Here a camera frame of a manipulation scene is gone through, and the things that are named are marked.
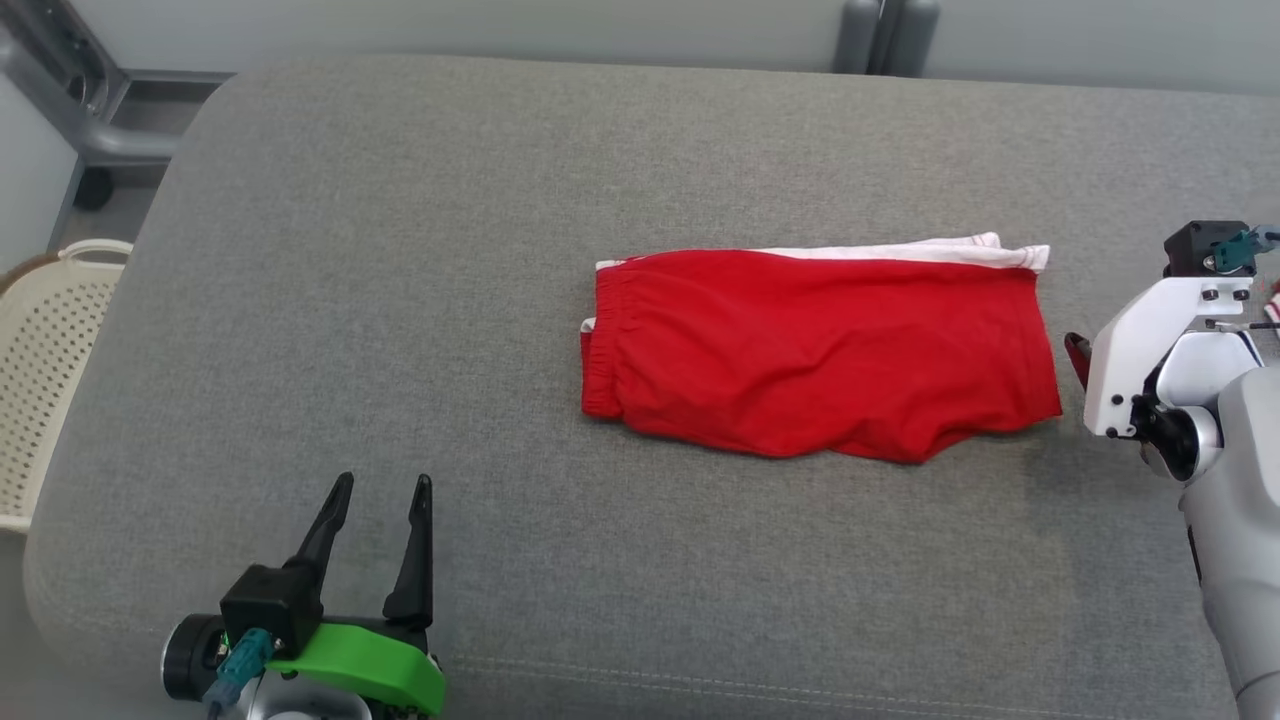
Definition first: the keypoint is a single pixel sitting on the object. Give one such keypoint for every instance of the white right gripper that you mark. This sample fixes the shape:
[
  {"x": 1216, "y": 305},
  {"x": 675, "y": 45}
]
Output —
[{"x": 1125, "y": 350}]

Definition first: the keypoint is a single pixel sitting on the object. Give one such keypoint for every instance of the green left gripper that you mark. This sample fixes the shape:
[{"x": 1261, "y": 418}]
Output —
[{"x": 380, "y": 660}]

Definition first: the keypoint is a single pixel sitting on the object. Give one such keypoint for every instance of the red white-trimmed shorts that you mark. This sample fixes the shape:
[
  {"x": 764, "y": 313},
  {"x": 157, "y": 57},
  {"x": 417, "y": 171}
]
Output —
[{"x": 820, "y": 350}]

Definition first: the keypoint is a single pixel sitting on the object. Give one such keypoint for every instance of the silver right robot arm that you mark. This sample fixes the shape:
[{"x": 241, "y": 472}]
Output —
[{"x": 1240, "y": 480}]

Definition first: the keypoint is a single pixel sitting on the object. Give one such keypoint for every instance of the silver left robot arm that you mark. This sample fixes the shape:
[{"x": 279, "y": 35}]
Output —
[{"x": 195, "y": 655}]

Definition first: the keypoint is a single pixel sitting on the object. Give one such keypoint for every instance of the cream perforated laundry basket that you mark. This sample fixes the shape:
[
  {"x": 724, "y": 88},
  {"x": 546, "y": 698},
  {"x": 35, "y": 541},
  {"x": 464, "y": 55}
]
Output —
[{"x": 45, "y": 380}]

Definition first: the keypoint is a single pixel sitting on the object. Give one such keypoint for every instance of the black caster wheel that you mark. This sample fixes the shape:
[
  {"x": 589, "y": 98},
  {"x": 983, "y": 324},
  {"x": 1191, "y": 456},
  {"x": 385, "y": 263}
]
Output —
[{"x": 92, "y": 190}]

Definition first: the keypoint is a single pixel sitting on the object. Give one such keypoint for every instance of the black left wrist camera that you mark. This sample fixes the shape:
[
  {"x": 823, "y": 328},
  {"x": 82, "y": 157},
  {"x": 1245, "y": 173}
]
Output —
[{"x": 270, "y": 600}]

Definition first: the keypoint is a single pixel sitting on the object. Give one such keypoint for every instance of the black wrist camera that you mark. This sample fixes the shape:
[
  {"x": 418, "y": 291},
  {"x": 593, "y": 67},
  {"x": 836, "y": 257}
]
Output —
[
  {"x": 270, "y": 600},
  {"x": 1190, "y": 250}
]

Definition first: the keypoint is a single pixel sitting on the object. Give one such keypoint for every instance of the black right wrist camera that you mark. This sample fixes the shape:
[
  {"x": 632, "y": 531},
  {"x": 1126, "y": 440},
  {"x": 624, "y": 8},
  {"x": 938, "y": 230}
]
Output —
[{"x": 1190, "y": 250}]

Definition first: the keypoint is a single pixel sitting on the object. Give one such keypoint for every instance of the grey metal frame post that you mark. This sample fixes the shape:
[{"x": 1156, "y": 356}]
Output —
[{"x": 885, "y": 35}]

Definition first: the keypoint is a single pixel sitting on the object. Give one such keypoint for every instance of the grey metal frame with caster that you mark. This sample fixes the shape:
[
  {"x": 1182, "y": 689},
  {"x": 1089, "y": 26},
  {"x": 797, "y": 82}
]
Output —
[{"x": 110, "y": 140}]

